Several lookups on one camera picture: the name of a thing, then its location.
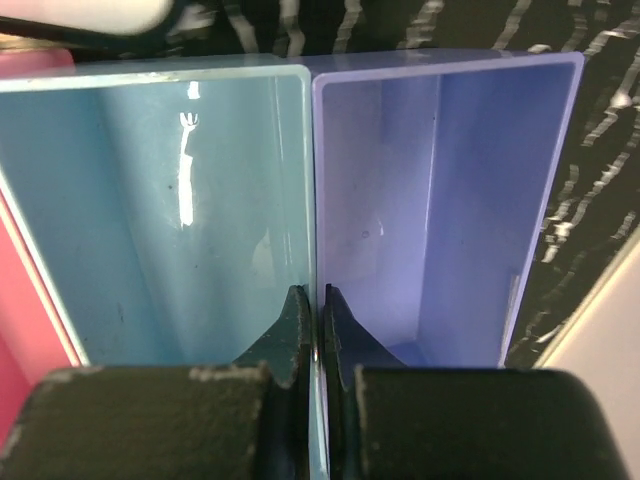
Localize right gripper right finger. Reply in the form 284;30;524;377
323;287;629;479

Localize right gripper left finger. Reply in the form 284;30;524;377
1;286;311;479

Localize pink bin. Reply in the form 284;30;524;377
0;47;86;416

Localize purple bin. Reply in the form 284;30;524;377
302;49;585;368

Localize white dry-erase board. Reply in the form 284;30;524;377
1;0;174;35

